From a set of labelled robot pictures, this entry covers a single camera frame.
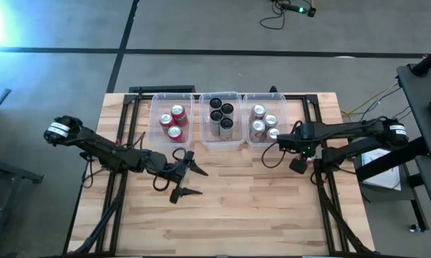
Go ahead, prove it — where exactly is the black desk beam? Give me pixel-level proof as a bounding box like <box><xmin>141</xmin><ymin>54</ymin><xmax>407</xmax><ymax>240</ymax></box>
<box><xmin>354</xmin><ymin>135</ymin><xmax>430</xmax><ymax>182</ymax></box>

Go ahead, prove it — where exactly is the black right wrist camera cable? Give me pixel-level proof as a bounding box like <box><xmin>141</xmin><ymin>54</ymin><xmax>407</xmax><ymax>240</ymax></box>
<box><xmin>261</xmin><ymin>141</ymin><xmax>286</xmax><ymax>170</ymax></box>

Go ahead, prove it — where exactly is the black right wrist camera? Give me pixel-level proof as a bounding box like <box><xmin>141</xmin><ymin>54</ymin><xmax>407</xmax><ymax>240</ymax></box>
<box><xmin>289</xmin><ymin>157</ymin><xmax>308</xmax><ymax>176</ymax></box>

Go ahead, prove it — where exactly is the black power strip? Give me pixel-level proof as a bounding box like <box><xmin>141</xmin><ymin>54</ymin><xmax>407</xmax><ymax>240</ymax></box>
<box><xmin>280</xmin><ymin>2</ymin><xmax>308</xmax><ymax>14</ymax></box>

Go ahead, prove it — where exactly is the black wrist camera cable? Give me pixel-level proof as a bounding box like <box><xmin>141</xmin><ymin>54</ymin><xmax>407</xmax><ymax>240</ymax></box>
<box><xmin>261</xmin><ymin>141</ymin><xmax>286</xmax><ymax>170</ymax></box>
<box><xmin>151</xmin><ymin>175</ymin><xmax>171</xmax><ymax>192</ymax></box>

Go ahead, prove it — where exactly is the black left wrist camera cable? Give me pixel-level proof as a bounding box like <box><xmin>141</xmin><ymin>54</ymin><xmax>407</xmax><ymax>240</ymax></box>
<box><xmin>151</xmin><ymin>175</ymin><xmax>171</xmax><ymax>192</ymax></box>

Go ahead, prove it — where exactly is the white paper box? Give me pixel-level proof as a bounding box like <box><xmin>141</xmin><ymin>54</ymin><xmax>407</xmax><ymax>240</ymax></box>
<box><xmin>360</xmin><ymin>146</ymin><xmax>402</xmax><ymax>191</ymax></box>

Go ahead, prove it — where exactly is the black floor cable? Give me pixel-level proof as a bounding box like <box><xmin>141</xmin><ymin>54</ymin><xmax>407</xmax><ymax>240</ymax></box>
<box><xmin>260</xmin><ymin>0</ymin><xmax>286</xmax><ymax>30</ymax></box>

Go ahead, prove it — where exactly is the black metal stand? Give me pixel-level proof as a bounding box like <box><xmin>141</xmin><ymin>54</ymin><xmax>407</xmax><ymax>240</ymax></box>
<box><xmin>0</xmin><ymin>88</ymin><xmax>45</xmax><ymax>258</ymax></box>

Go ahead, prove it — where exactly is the yellow cable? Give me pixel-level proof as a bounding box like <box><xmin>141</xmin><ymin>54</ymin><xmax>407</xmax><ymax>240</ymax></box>
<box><xmin>340</xmin><ymin>84</ymin><xmax>399</xmax><ymax>119</ymax></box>

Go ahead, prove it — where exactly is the clear plastic bin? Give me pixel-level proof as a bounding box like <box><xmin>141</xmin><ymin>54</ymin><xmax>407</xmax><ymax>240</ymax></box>
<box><xmin>242</xmin><ymin>92</ymin><xmax>291</xmax><ymax>150</ymax></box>
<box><xmin>199</xmin><ymin>92</ymin><xmax>247</xmax><ymax>151</ymax></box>
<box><xmin>148</xmin><ymin>92</ymin><xmax>196</xmax><ymax>148</ymax></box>

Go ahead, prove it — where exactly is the black aluminium table frame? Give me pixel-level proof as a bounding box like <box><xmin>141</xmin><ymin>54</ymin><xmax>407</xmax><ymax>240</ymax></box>
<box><xmin>62</xmin><ymin>92</ymin><xmax>374</xmax><ymax>258</ymax></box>

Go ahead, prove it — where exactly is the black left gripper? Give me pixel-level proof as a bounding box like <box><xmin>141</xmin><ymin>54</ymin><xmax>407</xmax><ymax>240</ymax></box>
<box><xmin>141</xmin><ymin>150</ymin><xmax>209</xmax><ymax>204</ymax></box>

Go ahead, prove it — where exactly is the black pole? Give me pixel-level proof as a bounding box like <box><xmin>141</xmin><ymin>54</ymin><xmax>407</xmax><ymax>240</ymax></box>
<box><xmin>410</xmin><ymin>42</ymin><xmax>431</xmax><ymax>78</ymax></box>

